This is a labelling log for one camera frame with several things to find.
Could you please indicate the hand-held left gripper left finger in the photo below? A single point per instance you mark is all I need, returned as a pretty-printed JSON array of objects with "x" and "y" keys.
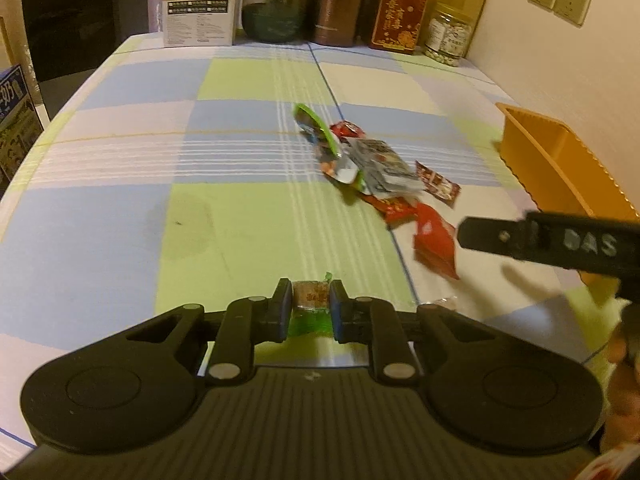
[{"x": 283, "y": 310}]

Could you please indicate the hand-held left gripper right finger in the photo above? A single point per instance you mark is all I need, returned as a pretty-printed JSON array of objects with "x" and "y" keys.
[{"x": 338, "y": 312}]

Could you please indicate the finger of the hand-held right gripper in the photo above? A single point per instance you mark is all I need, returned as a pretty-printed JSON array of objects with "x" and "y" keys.
[{"x": 492, "y": 236}]

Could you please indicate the green packet with brown cake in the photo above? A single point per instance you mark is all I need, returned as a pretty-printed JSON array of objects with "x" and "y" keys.
[{"x": 310, "y": 296}]

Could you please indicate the plain red snack packet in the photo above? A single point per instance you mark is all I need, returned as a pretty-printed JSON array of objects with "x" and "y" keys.
[{"x": 435, "y": 240}]

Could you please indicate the orange plastic tray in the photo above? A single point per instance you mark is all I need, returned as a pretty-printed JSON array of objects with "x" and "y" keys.
[{"x": 550, "y": 160}]

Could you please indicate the silver grey snack packet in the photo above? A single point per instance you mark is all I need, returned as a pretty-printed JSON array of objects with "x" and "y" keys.
[{"x": 385, "y": 165}]

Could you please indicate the person's right hand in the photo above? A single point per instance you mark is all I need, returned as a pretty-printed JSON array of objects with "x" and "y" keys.
[{"x": 625, "y": 400}]

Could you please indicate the checked tablecloth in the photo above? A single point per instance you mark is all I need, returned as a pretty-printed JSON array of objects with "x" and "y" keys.
[{"x": 125, "y": 240}]

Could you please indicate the small red candy packet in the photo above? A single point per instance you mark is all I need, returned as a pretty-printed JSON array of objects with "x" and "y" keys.
[{"x": 347, "y": 130}]

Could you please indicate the long green snack packet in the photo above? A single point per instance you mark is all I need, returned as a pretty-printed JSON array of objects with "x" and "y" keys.
[{"x": 314, "y": 124}]

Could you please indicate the clear plastic nut jar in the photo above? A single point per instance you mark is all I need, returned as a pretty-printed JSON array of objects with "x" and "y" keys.
[{"x": 449, "y": 35}]

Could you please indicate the red white printed cloth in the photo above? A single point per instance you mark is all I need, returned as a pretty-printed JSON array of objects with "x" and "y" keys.
[{"x": 612, "y": 465}]

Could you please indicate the red gift box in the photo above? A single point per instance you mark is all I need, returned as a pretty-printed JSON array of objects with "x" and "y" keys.
[{"x": 400, "y": 15}]

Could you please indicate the brown metal canister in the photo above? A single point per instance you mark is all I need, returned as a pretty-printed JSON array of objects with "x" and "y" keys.
[{"x": 340, "y": 5}]

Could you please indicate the green glass jar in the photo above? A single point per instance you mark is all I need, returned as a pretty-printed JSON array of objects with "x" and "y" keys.
[{"x": 274, "y": 5}]

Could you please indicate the white cardboard box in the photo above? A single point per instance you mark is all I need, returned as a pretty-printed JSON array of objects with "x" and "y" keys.
[{"x": 197, "y": 15}]

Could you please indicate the blue printed carton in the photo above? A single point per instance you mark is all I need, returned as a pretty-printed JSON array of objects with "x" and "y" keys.
[{"x": 17, "y": 115}]

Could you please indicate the black appliance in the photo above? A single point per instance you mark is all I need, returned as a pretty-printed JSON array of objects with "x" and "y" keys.
[{"x": 70, "y": 10}]

